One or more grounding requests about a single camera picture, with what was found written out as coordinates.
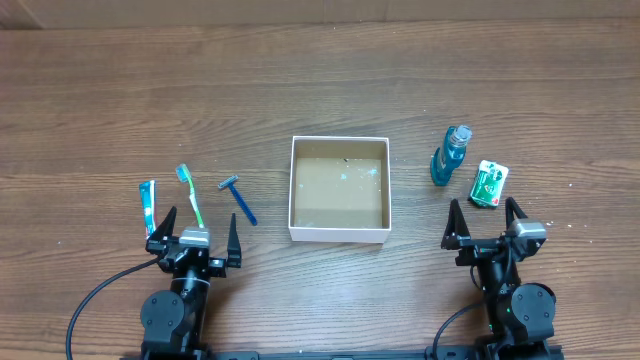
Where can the green soap packet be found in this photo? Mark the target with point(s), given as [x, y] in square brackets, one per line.
[488, 184]

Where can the blue mouthwash bottle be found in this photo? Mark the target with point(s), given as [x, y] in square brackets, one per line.
[450, 155]

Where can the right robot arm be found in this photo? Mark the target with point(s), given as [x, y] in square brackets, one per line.
[520, 315]

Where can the blue disposable razor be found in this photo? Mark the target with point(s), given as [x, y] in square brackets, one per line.
[229, 184]

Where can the white cardboard box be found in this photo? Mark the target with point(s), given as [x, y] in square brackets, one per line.
[340, 190]

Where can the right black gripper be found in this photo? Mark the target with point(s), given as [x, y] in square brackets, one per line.
[455, 234]

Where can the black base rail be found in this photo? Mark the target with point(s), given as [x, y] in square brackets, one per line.
[330, 355]

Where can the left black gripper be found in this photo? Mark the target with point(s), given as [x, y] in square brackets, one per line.
[219, 265]

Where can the green white toothbrush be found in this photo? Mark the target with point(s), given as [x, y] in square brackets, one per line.
[184, 175]

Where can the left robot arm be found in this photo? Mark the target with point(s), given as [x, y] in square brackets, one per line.
[173, 319]

